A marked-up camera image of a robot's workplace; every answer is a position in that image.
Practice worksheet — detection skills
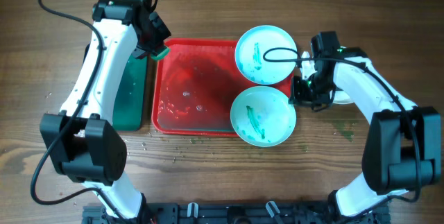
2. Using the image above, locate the right black cable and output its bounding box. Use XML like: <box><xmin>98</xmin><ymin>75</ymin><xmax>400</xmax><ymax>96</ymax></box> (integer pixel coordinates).
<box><xmin>262</xmin><ymin>46</ymin><xmax>422</xmax><ymax>204</ymax></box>

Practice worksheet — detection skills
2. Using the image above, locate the light blue plate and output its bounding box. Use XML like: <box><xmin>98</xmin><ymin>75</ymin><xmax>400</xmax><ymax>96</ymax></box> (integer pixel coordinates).
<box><xmin>230</xmin><ymin>86</ymin><xmax>297</xmax><ymax>148</ymax></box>
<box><xmin>234</xmin><ymin>25</ymin><xmax>298</xmax><ymax>85</ymax></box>

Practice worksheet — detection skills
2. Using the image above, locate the white plate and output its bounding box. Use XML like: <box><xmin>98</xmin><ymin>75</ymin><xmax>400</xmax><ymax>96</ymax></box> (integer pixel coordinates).
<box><xmin>330</xmin><ymin>89</ymin><xmax>354</xmax><ymax>105</ymax></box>

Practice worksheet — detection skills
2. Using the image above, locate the green cleaning sponge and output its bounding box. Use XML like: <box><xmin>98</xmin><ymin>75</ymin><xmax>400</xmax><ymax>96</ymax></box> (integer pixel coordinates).
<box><xmin>150</xmin><ymin>45</ymin><xmax>170</xmax><ymax>61</ymax></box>

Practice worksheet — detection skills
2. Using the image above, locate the black tray with green water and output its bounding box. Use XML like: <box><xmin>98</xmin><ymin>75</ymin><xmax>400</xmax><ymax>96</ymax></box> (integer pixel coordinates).
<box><xmin>83</xmin><ymin>43</ymin><xmax>149</xmax><ymax>132</ymax></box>

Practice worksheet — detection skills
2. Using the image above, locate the red plastic tray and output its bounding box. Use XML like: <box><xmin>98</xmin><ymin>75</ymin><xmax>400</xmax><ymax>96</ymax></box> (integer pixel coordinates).
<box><xmin>151</xmin><ymin>38</ymin><xmax>296</xmax><ymax>137</ymax></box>

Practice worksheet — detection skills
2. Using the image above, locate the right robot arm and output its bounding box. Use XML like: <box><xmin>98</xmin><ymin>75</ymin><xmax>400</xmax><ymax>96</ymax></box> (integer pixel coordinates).
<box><xmin>289</xmin><ymin>31</ymin><xmax>441</xmax><ymax>223</ymax></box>

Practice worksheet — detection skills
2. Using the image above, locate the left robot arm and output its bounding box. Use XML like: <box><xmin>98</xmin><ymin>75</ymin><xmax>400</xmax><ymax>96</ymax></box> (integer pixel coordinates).
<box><xmin>40</xmin><ymin>0</ymin><xmax>170</xmax><ymax>223</ymax></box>

